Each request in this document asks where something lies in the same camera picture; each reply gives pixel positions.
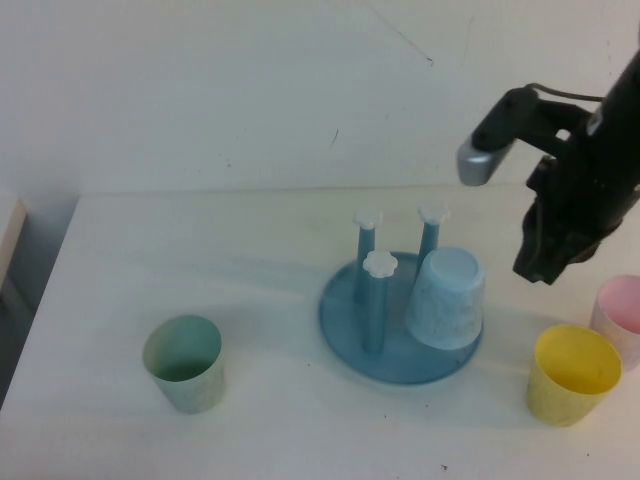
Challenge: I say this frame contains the yellow plastic cup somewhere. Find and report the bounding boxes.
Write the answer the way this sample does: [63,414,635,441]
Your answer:
[525,323,624,429]

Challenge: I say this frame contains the blue cup stand white caps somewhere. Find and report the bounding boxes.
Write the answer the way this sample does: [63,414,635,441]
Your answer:
[318,201,485,386]

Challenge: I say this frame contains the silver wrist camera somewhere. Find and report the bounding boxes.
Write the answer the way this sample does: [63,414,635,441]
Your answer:
[455,83,544,187]

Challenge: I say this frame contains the pink plastic cup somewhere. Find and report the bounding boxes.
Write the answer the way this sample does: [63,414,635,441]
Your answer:
[588,273,640,374]

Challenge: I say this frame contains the black cable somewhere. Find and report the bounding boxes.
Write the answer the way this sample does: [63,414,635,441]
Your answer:
[530,82,607,102]

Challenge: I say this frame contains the light blue plastic cup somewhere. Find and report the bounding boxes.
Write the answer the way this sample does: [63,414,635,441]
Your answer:
[403,247,487,351]

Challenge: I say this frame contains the green plastic cup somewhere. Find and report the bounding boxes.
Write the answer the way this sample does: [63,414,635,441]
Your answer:
[142,313,226,416]

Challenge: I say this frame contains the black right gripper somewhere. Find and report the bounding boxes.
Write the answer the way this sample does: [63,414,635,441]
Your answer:
[513,119,640,287]

